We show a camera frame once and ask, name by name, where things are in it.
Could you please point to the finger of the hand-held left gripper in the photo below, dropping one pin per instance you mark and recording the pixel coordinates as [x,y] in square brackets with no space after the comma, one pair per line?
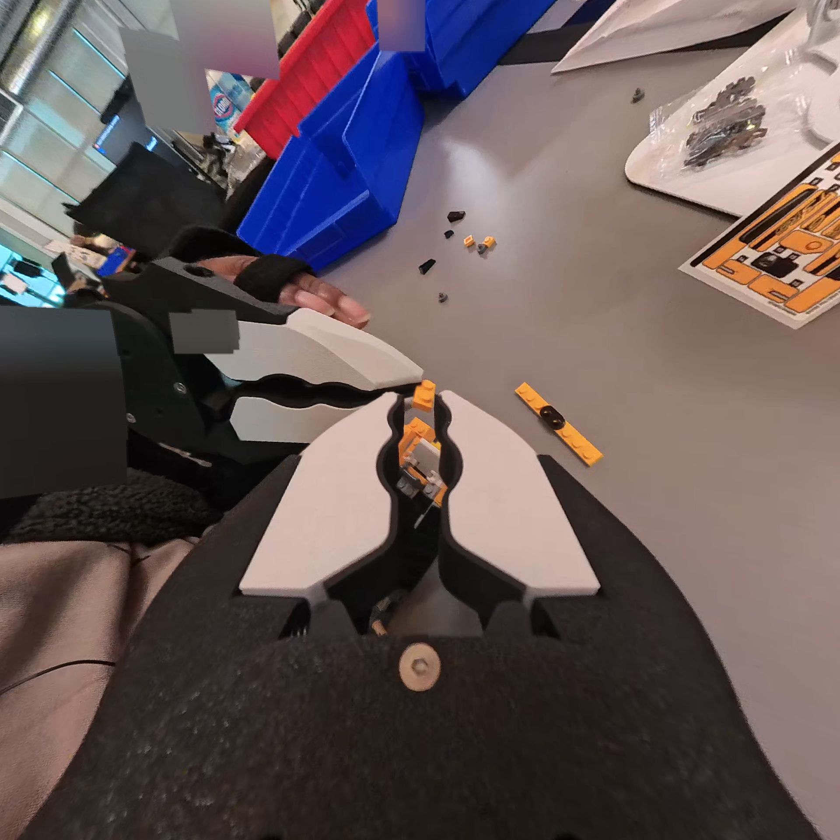
[289,423]
[328,348]

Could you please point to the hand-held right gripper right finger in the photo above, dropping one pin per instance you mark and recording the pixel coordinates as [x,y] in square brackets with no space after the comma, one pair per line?
[518,518]

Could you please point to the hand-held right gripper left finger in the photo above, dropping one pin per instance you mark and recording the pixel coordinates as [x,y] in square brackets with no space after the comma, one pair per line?
[315,512]

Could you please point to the small orange lego brick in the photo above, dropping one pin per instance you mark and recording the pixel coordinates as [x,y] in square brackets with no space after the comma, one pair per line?
[423,396]

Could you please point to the black orange lego car chassis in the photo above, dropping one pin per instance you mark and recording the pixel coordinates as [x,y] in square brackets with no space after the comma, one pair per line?
[420,453]

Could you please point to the orange lego plate black clip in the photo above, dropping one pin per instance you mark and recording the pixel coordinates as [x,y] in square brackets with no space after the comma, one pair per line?
[581,446]

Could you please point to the person's left hand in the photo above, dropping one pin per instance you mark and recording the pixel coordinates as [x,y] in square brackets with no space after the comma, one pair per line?
[321,292]

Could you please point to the blue storage bin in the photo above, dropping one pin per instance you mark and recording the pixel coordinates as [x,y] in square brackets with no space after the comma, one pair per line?
[472,39]
[341,184]

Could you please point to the black panel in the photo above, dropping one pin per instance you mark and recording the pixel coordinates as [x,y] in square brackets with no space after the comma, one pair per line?
[144,197]

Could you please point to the white wipes canister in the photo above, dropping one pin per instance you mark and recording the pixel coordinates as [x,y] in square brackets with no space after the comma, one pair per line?
[229,102]

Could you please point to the red storage bin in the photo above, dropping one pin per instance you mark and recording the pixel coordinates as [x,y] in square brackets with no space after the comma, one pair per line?
[308,72]

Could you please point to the orange sticker sheet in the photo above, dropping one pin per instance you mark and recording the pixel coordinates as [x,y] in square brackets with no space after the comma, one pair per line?
[787,262]

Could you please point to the clear bag of small parts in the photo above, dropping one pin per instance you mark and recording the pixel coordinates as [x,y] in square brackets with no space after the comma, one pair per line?
[722,128]

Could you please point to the white plastic bag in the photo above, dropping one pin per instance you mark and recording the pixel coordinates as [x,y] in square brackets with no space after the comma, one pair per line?
[656,33]

